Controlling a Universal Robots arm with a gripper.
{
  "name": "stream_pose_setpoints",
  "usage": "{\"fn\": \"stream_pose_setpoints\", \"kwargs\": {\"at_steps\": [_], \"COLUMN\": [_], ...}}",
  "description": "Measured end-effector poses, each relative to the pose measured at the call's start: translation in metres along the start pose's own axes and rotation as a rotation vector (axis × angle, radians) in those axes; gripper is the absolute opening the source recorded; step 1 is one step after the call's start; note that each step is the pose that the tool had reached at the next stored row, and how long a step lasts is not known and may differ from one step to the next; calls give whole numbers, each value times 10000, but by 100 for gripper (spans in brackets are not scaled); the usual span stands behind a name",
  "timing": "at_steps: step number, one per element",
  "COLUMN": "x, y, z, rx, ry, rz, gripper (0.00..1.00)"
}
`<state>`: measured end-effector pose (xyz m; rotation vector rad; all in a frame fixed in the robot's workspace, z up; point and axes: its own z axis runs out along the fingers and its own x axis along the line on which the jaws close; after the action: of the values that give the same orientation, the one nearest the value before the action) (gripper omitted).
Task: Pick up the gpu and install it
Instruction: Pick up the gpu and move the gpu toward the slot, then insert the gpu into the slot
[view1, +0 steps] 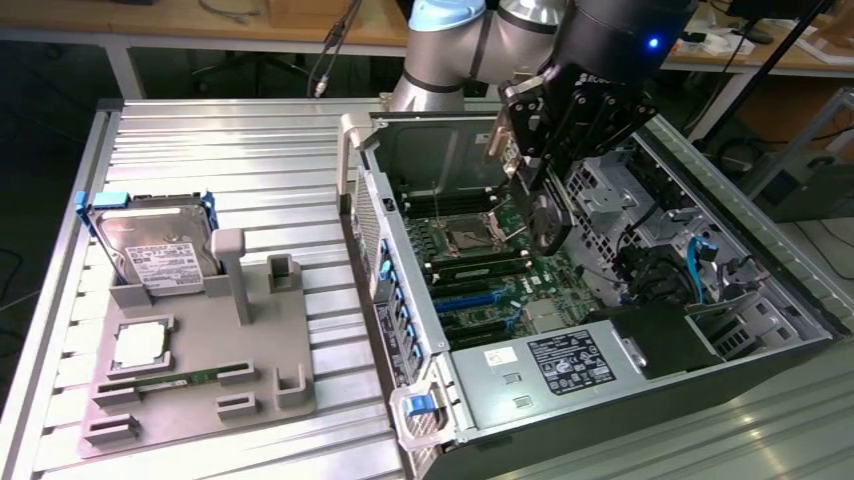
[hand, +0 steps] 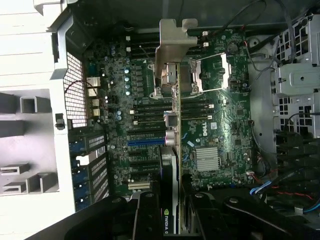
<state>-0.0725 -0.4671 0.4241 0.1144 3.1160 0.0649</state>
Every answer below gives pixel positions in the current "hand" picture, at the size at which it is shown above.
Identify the grey parts rack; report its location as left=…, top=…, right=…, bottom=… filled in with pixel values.
left=0, top=88, right=61, bottom=196

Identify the blue expansion slot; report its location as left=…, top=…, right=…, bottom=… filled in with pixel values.
left=126, top=140, right=168, bottom=149

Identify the open black PC case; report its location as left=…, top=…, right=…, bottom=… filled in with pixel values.
left=47, top=0, right=320, bottom=240

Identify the blue disk wire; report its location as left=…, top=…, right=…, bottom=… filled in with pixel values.
left=249, top=181, right=320, bottom=215

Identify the thin locking lever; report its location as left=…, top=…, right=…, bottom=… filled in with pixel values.
left=139, top=45, right=151, bottom=61

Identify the metal socket cover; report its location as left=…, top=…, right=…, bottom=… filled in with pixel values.
left=199, top=51, right=233, bottom=93

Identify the metal disk bay cage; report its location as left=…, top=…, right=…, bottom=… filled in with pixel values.
left=273, top=14, right=320, bottom=139

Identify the CPU socket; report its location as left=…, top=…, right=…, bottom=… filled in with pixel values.
left=146, top=58, right=204, bottom=98

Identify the silver chipset heatsink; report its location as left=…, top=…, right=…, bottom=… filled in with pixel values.
left=195, top=146, right=221, bottom=173

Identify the green motherboard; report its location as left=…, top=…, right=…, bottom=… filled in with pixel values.
left=84, top=27, right=259, bottom=191

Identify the white expansion slot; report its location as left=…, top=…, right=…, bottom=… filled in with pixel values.
left=127, top=181, right=151, bottom=191

